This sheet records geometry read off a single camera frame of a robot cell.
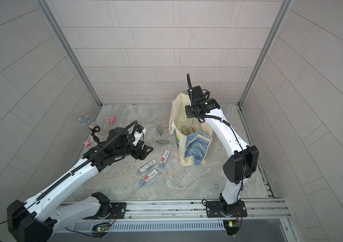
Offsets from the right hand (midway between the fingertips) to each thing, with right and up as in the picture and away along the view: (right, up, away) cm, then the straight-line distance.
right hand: (191, 109), depth 83 cm
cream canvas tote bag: (-1, -13, -15) cm, 19 cm away
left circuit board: (-41, -54, -19) cm, 70 cm away
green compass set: (-20, -12, +18) cm, 30 cm away
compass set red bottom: (-27, -39, -4) cm, 47 cm away
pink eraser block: (-64, -21, +9) cm, 67 cm away
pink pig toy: (-54, -6, +21) cm, 58 cm away
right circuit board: (+17, -54, -15) cm, 59 cm away
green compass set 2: (-15, -21, +10) cm, 28 cm away
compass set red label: (-17, -32, +2) cm, 36 cm away
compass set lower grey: (-25, -32, +1) cm, 41 cm away
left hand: (-21, -18, -9) cm, 29 cm away
